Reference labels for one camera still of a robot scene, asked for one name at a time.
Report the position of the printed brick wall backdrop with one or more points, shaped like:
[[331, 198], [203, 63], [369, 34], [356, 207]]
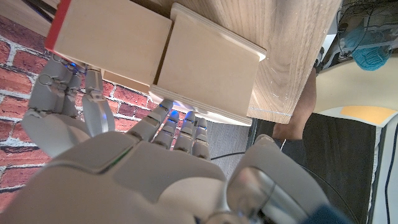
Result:
[[12, 77]]

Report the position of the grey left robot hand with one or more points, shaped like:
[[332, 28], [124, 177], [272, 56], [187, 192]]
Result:
[[53, 130]]

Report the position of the wooden drawer with red front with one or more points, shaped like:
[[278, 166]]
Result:
[[109, 40]]

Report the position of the wooden box with slot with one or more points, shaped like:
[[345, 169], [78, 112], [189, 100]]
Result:
[[211, 71]]

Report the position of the white floor platform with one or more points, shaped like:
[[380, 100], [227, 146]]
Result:
[[342, 90]]

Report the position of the person's bare leg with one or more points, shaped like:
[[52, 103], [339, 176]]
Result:
[[297, 112]]

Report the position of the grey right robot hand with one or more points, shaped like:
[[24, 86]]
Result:
[[124, 180]]

